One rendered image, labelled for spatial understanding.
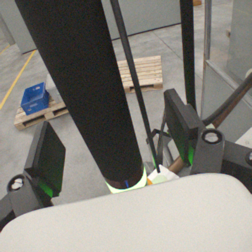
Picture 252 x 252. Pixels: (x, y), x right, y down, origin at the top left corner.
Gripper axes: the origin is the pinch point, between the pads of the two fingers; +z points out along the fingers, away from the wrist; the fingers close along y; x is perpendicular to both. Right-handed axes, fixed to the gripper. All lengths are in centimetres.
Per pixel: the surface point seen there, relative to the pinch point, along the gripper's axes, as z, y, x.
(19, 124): 239, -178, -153
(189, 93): 5.0, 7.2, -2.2
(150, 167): 36, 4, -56
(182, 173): 28, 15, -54
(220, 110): 9.4, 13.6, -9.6
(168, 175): 2.6, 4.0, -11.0
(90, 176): 117, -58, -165
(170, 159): 34, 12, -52
